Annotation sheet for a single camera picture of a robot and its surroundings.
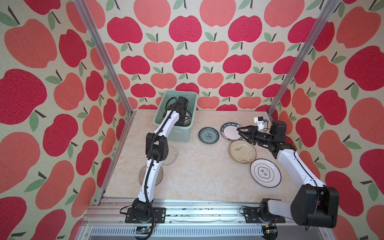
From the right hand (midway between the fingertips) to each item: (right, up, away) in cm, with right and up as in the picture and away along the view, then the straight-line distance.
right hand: (241, 130), depth 79 cm
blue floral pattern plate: (-15, -5, +28) cm, 32 cm away
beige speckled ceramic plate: (+7, -15, +18) cm, 25 cm away
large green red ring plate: (-29, +7, +12) cm, 32 cm away
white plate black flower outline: (+18, -26, +9) cm, 33 cm away
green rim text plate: (+1, -2, +29) cm, 29 cm away
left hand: (-30, +9, +26) cm, 41 cm away
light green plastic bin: (-41, +20, +13) cm, 47 cm away
